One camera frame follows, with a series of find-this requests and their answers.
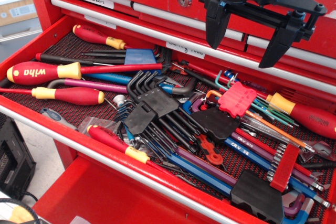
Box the grey blue tool handle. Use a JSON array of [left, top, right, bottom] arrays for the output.
[[40, 108, 78, 131]]

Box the black red drawer liner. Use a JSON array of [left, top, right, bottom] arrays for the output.
[[4, 32, 335, 223]]

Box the red yellow screwdriver back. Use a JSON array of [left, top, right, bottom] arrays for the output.
[[72, 25, 134, 50]]

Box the blue long hex key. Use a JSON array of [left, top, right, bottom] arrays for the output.
[[84, 73, 173, 94]]

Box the black hex key set holder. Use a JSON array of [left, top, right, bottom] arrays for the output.
[[124, 87, 180, 135]]

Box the black holder front right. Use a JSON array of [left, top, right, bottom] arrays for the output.
[[230, 170, 285, 223]]

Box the black computer case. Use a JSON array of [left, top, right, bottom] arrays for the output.
[[1, 114, 36, 200]]

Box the white markers label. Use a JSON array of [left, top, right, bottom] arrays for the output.
[[84, 0, 114, 9]]

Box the clear plastic bag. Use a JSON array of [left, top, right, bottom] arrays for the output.
[[77, 116, 118, 137]]

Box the orange long hex key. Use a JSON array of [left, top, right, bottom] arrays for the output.
[[206, 90, 315, 153]]

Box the red yellow screwdriver right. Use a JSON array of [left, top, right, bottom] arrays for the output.
[[266, 93, 335, 140]]

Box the red tool chest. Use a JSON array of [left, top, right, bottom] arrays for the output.
[[1, 0, 335, 223]]

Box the blue hex key holder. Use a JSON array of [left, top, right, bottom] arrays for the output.
[[124, 49, 157, 65]]

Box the black screwdriver red tip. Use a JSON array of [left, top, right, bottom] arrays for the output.
[[35, 53, 125, 66]]

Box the large wiha red yellow screwdriver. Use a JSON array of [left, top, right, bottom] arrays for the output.
[[6, 61, 163, 86]]

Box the black holder centre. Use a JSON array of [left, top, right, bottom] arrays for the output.
[[191, 107, 240, 144]]

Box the orange plastic key holder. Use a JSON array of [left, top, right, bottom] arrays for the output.
[[196, 134, 223, 165]]

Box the red yellow screwdriver front left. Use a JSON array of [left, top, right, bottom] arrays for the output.
[[1, 87, 105, 105]]

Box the red hex key holder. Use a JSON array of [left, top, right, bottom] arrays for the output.
[[218, 82, 257, 118]]

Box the purple CR-V hex key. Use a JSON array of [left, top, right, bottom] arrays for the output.
[[231, 132, 326, 191]]

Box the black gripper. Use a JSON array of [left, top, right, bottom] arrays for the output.
[[200, 0, 327, 68]]

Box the red bit holder with bits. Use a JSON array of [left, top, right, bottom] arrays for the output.
[[267, 144, 299, 193]]

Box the white cutting tools label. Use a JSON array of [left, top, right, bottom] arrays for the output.
[[166, 41, 205, 59]]

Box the blue CR-V hex key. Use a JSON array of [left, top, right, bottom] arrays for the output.
[[224, 137, 335, 209]]

